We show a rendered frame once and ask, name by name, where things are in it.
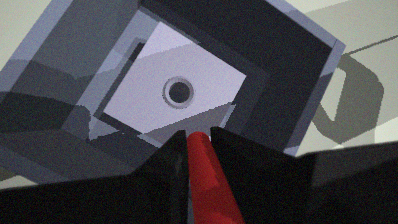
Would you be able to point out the light grey square plate with hole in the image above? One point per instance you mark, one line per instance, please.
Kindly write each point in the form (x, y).
(171, 62)

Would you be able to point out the red peg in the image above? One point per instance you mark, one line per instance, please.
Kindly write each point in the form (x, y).
(212, 198)

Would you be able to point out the dark grey open box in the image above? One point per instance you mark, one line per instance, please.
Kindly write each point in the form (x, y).
(56, 84)

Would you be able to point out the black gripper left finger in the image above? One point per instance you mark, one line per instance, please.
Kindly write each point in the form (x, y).
(155, 193)

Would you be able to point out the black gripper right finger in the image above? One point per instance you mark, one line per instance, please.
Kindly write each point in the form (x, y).
(272, 187)

